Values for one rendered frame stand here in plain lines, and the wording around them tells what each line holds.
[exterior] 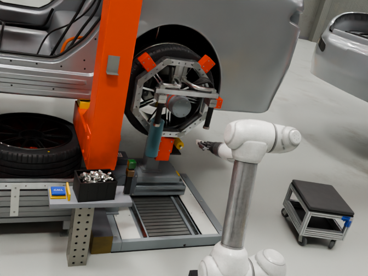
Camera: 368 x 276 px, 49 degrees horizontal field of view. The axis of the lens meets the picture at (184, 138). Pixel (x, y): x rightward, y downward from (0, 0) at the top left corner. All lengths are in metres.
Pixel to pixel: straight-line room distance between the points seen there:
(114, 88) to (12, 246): 1.11
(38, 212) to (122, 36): 1.15
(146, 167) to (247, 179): 1.44
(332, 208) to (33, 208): 1.99
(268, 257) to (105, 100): 1.12
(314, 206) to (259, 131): 1.42
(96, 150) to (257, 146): 0.97
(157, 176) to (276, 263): 1.41
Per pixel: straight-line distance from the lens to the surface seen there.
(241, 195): 1.72
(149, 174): 3.01
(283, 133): 1.73
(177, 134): 2.81
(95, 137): 2.25
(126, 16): 2.08
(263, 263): 1.86
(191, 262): 2.66
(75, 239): 2.37
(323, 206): 3.07
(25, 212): 2.55
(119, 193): 2.30
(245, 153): 1.68
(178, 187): 3.06
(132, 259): 2.58
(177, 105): 2.55
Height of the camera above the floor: 1.67
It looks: 23 degrees down
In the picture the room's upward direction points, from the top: 13 degrees clockwise
